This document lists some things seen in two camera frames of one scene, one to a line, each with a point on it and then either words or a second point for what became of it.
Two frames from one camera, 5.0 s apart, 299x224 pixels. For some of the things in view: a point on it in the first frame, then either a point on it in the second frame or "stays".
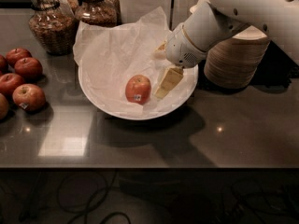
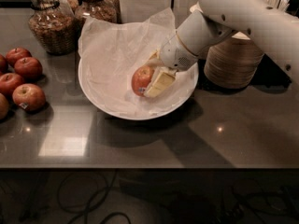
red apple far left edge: [4, 64] stays
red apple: [9, 82] stays
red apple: [15, 54] stays
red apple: [138, 89] to [140, 79]
